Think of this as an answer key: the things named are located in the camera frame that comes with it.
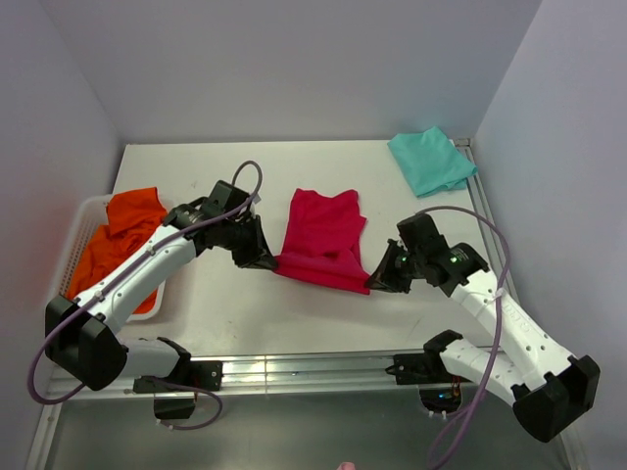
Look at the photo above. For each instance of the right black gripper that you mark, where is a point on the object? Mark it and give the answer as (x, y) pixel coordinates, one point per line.
(385, 277)

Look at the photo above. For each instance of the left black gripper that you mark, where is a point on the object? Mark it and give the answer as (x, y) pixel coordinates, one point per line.
(257, 255)

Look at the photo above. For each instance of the crimson red t shirt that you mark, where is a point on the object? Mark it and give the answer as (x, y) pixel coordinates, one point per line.
(322, 243)

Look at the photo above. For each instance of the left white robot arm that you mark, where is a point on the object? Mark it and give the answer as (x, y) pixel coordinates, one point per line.
(82, 332)

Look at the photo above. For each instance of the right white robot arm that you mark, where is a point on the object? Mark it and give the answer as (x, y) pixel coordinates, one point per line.
(546, 385)

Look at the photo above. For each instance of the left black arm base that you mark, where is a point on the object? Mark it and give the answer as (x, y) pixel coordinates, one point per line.
(176, 398)

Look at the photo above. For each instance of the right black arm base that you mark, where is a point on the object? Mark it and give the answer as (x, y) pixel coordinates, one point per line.
(439, 391)

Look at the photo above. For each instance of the teal folded t shirt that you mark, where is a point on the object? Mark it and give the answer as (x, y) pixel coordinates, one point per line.
(430, 163)

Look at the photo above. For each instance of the orange t shirt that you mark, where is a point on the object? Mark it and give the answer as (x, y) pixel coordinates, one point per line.
(132, 218)

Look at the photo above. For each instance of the white plastic basket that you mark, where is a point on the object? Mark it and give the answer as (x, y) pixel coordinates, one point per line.
(90, 215)

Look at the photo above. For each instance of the pink object at bottom edge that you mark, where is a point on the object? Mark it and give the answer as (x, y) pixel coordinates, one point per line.
(347, 466)

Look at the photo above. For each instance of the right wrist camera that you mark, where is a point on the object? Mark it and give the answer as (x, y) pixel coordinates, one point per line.
(431, 240)

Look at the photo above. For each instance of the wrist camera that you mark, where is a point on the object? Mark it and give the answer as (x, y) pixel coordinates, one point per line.
(225, 197)
(431, 240)

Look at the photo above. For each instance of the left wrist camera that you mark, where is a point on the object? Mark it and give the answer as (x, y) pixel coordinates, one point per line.
(225, 197)

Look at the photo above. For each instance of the aluminium front rail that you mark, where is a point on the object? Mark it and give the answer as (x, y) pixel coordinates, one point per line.
(314, 373)

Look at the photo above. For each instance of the aluminium rail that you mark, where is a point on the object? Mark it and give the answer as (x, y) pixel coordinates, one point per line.
(490, 225)
(314, 373)

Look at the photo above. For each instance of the aluminium right side rail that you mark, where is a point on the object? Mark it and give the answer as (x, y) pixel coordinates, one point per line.
(490, 225)

